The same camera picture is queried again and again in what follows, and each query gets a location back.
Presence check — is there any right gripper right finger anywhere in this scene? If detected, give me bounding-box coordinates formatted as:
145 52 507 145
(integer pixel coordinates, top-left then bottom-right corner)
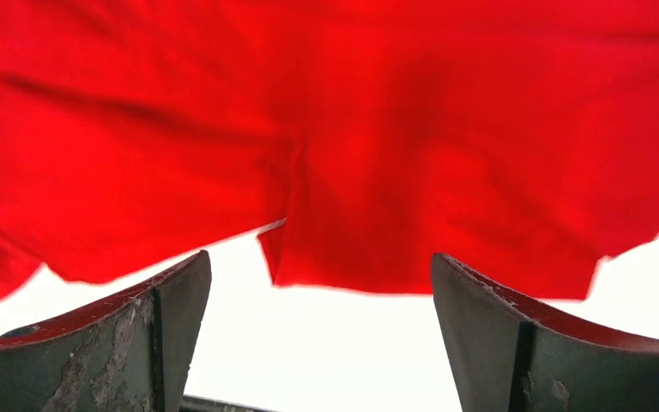
431 253 659 412

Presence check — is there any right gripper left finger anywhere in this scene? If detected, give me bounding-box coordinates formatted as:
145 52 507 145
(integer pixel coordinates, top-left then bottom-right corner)
0 251 211 411

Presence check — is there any red t-shirt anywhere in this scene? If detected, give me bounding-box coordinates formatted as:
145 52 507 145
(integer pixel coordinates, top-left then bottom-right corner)
0 1 659 300

